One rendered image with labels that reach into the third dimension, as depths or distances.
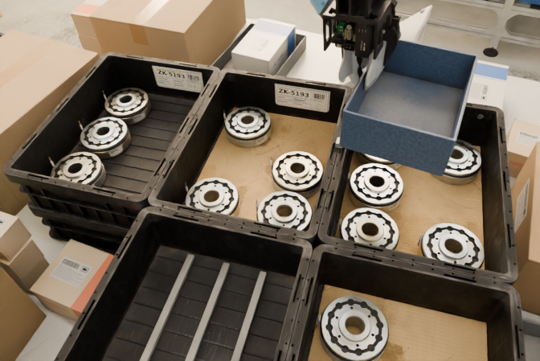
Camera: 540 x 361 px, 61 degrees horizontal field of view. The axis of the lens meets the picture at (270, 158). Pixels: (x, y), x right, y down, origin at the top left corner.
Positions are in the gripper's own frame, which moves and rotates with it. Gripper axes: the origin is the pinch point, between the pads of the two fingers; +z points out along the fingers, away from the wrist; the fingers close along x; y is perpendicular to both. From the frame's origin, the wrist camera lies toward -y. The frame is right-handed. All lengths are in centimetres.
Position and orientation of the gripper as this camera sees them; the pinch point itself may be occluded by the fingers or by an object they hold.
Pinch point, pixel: (363, 79)
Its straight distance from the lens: 71.8
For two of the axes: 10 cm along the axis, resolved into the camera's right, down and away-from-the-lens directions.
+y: -4.4, 6.7, -6.0
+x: 8.9, 2.5, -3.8
